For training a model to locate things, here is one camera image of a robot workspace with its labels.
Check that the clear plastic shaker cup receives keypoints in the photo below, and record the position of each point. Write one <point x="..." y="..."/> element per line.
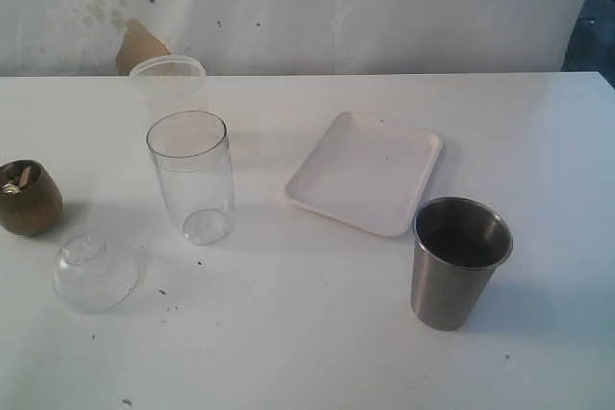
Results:
<point x="190" y="151"/>

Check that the stainless steel cup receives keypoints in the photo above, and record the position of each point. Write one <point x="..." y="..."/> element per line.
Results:
<point x="458" y="245"/>

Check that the clear dome shaker lid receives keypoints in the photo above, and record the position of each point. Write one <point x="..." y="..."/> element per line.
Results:
<point x="90" y="275"/>

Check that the brown wooden cup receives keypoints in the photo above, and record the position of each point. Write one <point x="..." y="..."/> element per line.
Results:
<point x="37" y="208"/>

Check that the wooden blocks and coins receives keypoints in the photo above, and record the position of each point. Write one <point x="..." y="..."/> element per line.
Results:
<point x="14" y="179"/>

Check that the white rectangular tray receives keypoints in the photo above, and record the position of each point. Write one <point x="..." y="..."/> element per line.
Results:
<point x="366" y="171"/>

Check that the translucent plastic container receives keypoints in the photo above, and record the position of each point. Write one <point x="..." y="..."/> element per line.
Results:
<point x="171" y="83"/>

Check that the brown cardboard piece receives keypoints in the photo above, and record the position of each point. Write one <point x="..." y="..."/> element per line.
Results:
<point x="137" y="46"/>

